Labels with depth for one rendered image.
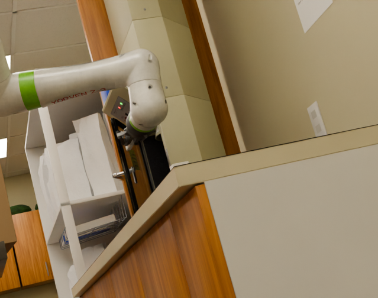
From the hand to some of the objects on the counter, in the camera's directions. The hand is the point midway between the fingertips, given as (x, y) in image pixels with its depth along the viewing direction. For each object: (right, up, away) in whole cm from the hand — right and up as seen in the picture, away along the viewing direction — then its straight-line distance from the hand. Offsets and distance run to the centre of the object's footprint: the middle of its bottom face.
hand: (129, 143), depth 248 cm
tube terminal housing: (+28, -32, +12) cm, 44 cm away
